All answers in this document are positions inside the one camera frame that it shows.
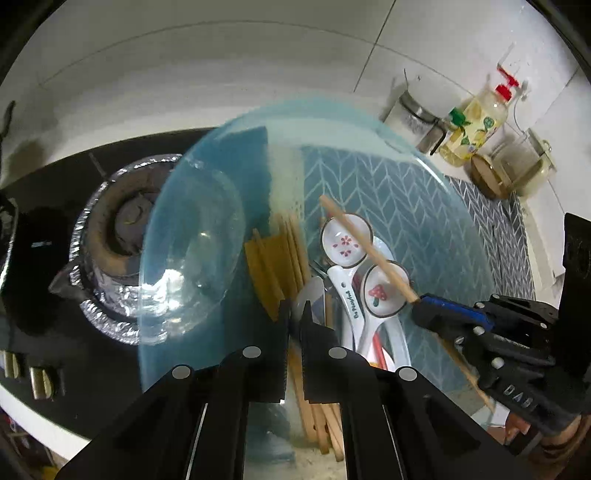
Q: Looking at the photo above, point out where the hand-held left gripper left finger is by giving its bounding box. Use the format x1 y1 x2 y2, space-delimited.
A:
55 299 292 480

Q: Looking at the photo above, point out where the black pot support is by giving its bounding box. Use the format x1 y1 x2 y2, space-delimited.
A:
47 151 114 303

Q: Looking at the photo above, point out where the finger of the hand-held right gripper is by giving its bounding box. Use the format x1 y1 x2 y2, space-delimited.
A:
411 294 493 345

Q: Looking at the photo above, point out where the gas stove burner with foil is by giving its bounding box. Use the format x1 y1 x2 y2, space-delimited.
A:
68 154 186 347

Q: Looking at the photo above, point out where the glass jar with metal lid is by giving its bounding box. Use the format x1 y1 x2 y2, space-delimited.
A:
392 69 452 156

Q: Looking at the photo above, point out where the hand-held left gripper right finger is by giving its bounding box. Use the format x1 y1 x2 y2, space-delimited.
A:
299 305 536 480

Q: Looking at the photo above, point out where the person's right hand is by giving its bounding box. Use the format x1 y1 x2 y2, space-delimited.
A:
504 410 591 466

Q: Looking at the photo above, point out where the red chopstick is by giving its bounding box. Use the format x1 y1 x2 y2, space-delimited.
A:
370 333 387 371

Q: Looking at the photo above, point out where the stove knob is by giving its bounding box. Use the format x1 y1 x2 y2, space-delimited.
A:
29 364 55 400
0 350 22 380

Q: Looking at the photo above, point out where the yellow dish soap bottle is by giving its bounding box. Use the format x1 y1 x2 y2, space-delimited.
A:
438 66 521 168

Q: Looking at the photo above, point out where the plain bamboo chopstick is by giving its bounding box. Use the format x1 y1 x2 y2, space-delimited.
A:
319 194 496 412

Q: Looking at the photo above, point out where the blue glass bowl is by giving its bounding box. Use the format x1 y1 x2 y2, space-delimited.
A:
137 90 509 464

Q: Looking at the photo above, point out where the gas burner head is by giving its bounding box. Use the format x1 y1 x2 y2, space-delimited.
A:
113 196 156 246

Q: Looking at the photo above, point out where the flower print ceramic spoon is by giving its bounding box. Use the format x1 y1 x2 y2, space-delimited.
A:
320 214 375 357

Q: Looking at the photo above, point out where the grey herringbone mat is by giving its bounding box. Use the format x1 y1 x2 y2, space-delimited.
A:
300 145 537 416

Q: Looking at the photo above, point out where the white wall outlet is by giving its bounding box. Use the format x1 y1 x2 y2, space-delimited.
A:
498 44 532 79

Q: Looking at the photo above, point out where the pile of wooden chopsticks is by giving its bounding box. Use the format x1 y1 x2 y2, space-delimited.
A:
243 210 346 463

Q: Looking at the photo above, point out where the glass jar with wooden lid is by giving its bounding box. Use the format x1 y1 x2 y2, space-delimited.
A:
469 129 553 200

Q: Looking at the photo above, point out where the large white ceramic spoon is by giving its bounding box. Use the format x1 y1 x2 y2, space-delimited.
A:
353 235 413 376

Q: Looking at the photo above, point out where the black gas stove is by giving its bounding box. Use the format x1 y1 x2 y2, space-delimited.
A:
0 126 220 441

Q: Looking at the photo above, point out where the mushroom print ceramic spoon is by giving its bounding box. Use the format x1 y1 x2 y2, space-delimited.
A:
355 260 413 366

